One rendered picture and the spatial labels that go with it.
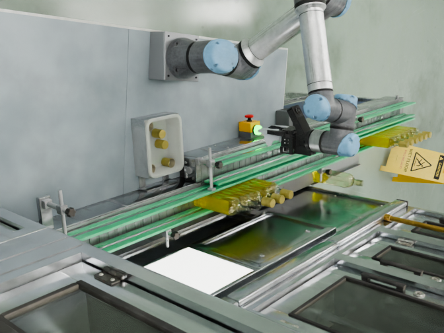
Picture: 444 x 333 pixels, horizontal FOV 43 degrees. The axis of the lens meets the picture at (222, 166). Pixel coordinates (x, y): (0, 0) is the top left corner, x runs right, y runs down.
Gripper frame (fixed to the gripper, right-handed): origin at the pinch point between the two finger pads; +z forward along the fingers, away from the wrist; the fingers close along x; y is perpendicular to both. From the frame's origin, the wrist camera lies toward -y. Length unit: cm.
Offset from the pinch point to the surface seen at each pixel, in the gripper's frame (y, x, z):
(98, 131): -1, -41, 43
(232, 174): 24.0, 10.3, 26.0
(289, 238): 42.6, 6.2, -5.3
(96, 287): 9, -100, -38
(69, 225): 24, -63, 30
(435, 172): 106, 332, 70
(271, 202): 29.6, 4.9, 1.8
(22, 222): 8, -93, 2
